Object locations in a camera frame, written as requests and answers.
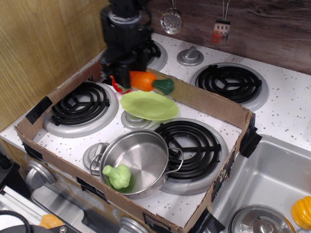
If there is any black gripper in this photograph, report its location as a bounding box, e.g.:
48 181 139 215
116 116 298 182
100 5 153 88

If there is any orange toy carrot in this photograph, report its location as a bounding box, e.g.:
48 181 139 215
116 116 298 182
109 70 175 95

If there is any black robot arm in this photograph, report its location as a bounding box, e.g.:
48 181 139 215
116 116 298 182
100 0 153 89

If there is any light green plastic plate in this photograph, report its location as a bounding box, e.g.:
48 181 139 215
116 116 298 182
120 91 179 121

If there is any back left black burner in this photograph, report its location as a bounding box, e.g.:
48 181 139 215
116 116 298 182
143 40 168 71

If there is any centre silver stove knob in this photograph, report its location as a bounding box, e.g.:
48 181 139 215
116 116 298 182
121 111 159 130

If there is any silver stove knob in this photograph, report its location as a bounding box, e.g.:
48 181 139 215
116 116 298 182
121 111 159 130
177 46 204 67
83 143 109 176

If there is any hanging round metal strainer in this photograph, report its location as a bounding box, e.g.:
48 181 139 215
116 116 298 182
160 0 184 35

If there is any back silver stove knob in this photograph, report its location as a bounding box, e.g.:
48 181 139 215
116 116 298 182
177 46 204 67

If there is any stainless steel pot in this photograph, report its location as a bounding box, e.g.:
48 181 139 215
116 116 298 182
99 129 184 200

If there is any front silver stove knob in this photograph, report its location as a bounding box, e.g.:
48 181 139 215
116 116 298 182
83 143 109 176

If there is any green toy broccoli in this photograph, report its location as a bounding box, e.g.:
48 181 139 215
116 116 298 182
102 164 131 189

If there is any hanging metal spatula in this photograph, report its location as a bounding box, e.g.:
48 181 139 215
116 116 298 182
211 0 231 46

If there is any front right black burner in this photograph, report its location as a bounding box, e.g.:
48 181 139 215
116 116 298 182
151 118 229 196

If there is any brown cardboard fence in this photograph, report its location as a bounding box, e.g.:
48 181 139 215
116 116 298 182
15 60 255 233

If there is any back right black burner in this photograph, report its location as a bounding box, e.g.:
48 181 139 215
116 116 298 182
190 63 269 112

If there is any left silver oven knob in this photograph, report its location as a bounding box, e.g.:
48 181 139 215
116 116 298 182
26 160 56 190

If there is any silver oven knob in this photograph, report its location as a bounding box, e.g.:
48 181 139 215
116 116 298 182
118 216 149 233
26 160 56 190

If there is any right silver oven knob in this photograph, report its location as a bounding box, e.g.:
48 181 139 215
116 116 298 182
118 216 149 233

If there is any orange toy at bottom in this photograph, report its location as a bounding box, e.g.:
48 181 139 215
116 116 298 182
39 214 64 229

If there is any stainless steel sink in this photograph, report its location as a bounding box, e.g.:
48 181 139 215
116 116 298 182
211 135 311 233

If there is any silver pot lid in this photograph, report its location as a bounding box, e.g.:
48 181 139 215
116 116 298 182
228 205 296 233

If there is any yellow toy pepper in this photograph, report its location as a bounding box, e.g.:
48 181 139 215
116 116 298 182
291 196 311 230

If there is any black cable at bottom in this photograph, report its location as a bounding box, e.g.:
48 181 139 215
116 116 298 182
0 210 32 233

